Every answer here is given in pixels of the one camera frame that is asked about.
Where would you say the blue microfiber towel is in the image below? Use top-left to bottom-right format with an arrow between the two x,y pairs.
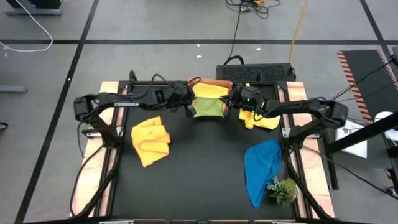
243,139 -> 283,208

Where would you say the orange microfiber towel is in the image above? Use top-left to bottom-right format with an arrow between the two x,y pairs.
130,116 -> 172,169

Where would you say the grey furniture base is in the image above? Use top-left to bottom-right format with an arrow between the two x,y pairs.
4,0 -> 63,17

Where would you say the black power cable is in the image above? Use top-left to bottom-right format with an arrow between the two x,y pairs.
227,0 -> 245,66

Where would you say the white round object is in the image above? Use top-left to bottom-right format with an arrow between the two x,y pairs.
374,111 -> 398,141

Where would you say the black perforated computer case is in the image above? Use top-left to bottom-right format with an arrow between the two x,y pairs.
215,62 -> 297,83

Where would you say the black aluminium table frame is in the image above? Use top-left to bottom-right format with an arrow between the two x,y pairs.
70,70 -> 336,224

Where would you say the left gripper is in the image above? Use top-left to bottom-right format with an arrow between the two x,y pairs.
161,84 -> 197,119

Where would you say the grey floor bar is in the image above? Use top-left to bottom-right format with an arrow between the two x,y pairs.
0,85 -> 29,95

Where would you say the yellow microfiber towel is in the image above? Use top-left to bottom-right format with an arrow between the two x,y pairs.
238,82 -> 281,130

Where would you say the green microfiber towel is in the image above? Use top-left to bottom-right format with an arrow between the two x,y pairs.
192,96 -> 226,119

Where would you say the light wooden side board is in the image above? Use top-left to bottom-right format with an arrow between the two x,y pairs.
285,81 -> 336,218
70,81 -> 129,218

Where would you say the white floor cable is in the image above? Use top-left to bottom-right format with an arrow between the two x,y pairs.
0,0 -> 54,53

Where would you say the black ramp with striped edges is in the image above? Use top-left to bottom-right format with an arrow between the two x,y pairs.
336,49 -> 398,125

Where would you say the orange translucent plastic bin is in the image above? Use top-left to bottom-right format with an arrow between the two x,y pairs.
183,77 -> 233,113

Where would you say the yellow cable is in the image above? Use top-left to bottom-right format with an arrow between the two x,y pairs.
288,0 -> 310,64

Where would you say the small artificial plant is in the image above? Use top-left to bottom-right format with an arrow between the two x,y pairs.
266,176 -> 299,210

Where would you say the black desk stand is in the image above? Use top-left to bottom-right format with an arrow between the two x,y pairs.
323,111 -> 398,190

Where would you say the black floor cable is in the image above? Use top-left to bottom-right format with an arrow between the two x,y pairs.
303,146 -> 398,200

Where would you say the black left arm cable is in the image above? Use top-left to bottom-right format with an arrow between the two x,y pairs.
130,73 -> 201,100

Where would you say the white paper sheet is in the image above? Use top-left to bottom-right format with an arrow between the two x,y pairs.
335,121 -> 368,159

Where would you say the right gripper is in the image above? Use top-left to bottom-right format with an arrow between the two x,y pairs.
223,83 -> 267,119

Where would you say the tangled black cable bundle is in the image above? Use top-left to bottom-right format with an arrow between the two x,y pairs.
226,0 -> 282,20

